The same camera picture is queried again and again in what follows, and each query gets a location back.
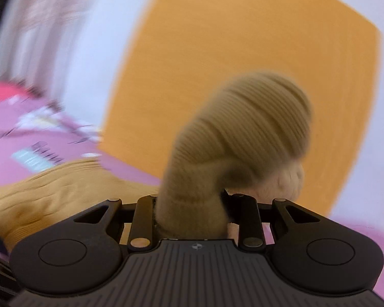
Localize mustard cable-knit cardigan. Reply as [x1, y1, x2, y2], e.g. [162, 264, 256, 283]
[0, 71, 311, 249]

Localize orange headboard panel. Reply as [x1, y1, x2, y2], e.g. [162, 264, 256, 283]
[100, 0, 381, 214]

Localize pink printed bed sheet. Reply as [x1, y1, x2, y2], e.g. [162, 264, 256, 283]
[0, 97, 384, 306]

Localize beige floral curtain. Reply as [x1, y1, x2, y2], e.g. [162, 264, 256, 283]
[0, 0, 93, 97]

